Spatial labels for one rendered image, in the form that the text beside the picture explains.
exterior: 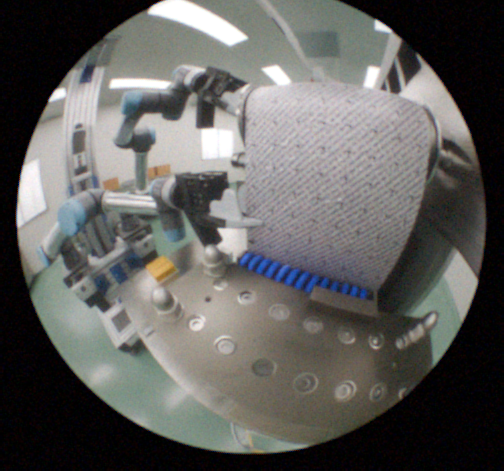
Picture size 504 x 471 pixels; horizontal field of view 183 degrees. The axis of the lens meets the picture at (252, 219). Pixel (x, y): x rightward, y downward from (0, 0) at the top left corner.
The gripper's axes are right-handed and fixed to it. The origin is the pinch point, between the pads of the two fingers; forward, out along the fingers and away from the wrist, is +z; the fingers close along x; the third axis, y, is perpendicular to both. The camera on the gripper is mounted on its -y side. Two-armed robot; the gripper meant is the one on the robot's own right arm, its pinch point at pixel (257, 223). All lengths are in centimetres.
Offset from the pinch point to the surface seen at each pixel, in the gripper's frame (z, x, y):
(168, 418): -12, -81, -109
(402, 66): 32, 24, 45
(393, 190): 17.2, -0.3, 8.8
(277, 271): 5.0, -2.4, -5.6
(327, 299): 13.0, -5.6, -4.0
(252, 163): -0.8, -0.3, 9.1
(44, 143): -357, -150, 124
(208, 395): 5.9, -23.7, -18.9
